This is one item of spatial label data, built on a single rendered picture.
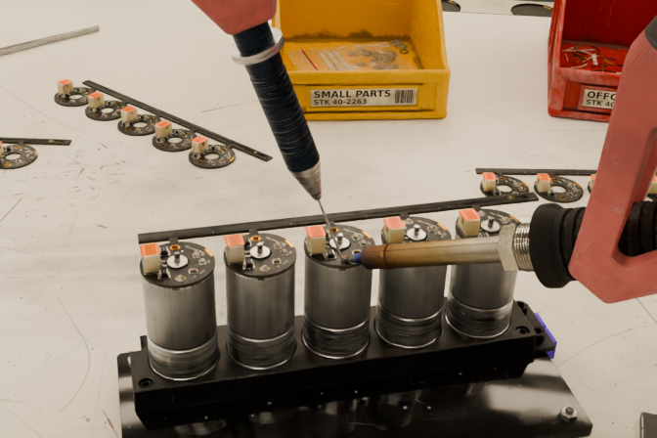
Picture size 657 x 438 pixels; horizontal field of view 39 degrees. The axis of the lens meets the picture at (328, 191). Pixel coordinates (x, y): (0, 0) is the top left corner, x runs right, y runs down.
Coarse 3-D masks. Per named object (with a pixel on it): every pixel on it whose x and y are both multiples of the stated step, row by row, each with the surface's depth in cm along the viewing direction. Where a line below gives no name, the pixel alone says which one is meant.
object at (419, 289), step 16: (416, 240) 33; (384, 272) 33; (400, 272) 32; (416, 272) 32; (432, 272) 32; (384, 288) 33; (400, 288) 33; (416, 288) 33; (432, 288) 33; (384, 304) 34; (400, 304) 33; (416, 304) 33; (432, 304) 33; (384, 320) 34; (400, 320) 33; (416, 320) 33; (432, 320) 34; (384, 336) 34; (400, 336) 34; (416, 336) 34; (432, 336) 34
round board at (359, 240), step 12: (324, 228) 33; (336, 228) 33; (348, 228) 33; (348, 240) 33; (360, 240) 33; (372, 240) 33; (324, 252) 32; (336, 252) 32; (348, 252) 32; (324, 264) 31; (336, 264) 31; (348, 264) 31; (360, 264) 32
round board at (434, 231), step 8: (408, 216) 34; (408, 224) 34; (416, 224) 34; (424, 224) 34; (432, 224) 34; (440, 224) 34; (432, 232) 33; (440, 232) 33; (448, 232) 33; (384, 240) 33; (408, 240) 33; (432, 240) 33; (440, 240) 33
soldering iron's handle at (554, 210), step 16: (544, 208) 26; (560, 208) 27; (576, 208) 26; (640, 208) 25; (656, 208) 24; (544, 224) 26; (560, 224) 26; (576, 224) 26; (640, 224) 24; (656, 224) 24; (544, 240) 26; (560, 240) 26; (576, 240) 25; (624, 240) 25; (640, 240) 24; (656, 240) 24; (544, 256) 26; (560, 256) 26; (544, 272) 26; (560, 272) 26
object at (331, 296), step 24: (336, 240) 32; (312, 264) 32; (312, 288) 32; (336, 288) 32; (360, 288) 32; (312, 312) 33; (336, 312) 32; (360, 312) 33; (312, 336) 33; (336, 336) 33; (360, 336) 33
